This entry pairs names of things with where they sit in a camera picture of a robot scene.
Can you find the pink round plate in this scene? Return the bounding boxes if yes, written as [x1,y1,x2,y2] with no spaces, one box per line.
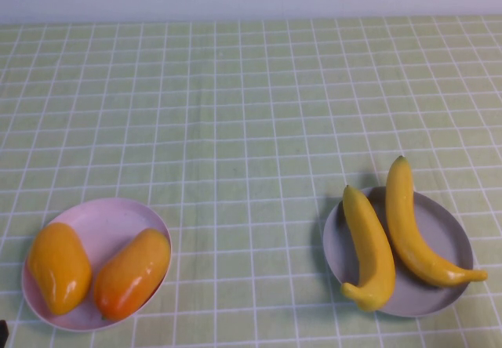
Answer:
[22,198,173,332]

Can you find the grey round plate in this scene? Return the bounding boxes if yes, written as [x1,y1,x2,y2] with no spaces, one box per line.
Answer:
[322,186,475,318]

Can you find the orange-red tinted mango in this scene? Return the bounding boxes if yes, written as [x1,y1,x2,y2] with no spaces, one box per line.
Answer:
[93,228,172,321]

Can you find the small curved yellow banana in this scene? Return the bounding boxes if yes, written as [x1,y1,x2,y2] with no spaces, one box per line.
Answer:
[340,185,396,312]

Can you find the plain yellow mango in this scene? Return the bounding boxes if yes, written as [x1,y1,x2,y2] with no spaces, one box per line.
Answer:
[27,222,93,316]

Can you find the large yellow banana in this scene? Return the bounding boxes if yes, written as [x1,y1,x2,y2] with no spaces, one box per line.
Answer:
[385,154,489,288]

